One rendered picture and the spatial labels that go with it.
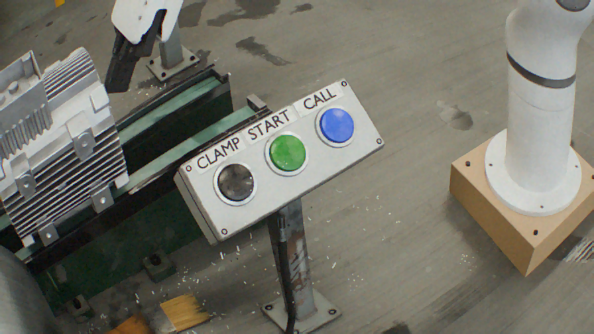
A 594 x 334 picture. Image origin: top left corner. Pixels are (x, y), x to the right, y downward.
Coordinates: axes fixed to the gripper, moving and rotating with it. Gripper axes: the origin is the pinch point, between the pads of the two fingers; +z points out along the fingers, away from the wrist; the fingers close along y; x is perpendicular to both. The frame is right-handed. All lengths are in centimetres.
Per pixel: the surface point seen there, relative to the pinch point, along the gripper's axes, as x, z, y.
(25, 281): 19.2, 11.5, -19.8
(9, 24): -53, 95, 303
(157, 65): -29.2, 15.8, 37.1
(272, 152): -6.5, -2.0, -20.7
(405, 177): -41.2, 9.6, -9.7
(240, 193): -3.4, 0.9, -22.0
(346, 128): -12.5, -4.7, -21.7
